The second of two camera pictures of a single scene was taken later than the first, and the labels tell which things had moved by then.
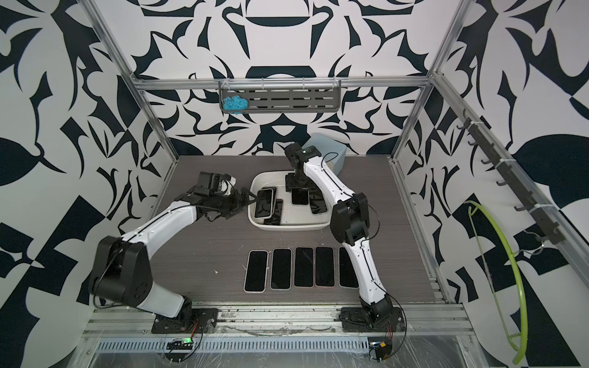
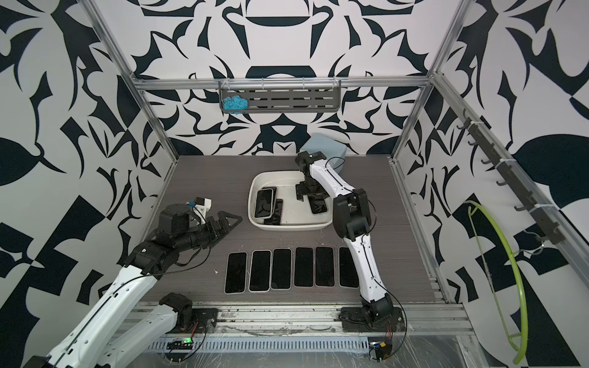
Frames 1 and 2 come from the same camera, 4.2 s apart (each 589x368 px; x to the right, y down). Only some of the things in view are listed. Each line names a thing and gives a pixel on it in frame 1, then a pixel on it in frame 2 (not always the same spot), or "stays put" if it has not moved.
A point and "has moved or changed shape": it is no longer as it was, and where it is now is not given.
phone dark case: (304, 267) stays put
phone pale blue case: (300, 197) has moved or changed shape
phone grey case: (281, 269) stays put
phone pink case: (347, 275) stays put
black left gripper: (236, 205) → (222, 223)
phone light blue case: (317, 205) stays put
